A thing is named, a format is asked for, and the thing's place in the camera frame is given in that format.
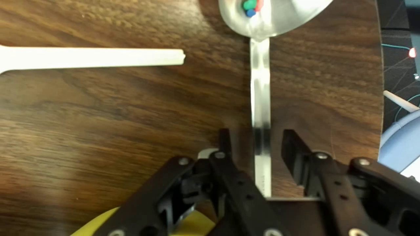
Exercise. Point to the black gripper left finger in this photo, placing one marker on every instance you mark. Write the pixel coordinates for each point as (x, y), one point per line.
(236, 188)

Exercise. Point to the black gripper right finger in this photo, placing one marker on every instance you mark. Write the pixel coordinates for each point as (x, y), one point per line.
(336, 197)

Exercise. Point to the silver metal spoon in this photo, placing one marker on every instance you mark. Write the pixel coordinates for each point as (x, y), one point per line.
(261, 87)

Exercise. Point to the yellow bowl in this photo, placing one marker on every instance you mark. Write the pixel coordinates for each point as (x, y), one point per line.
(198, 227)

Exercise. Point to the cream plastic fork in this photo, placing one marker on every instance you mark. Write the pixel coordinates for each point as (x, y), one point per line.
(87, 59)

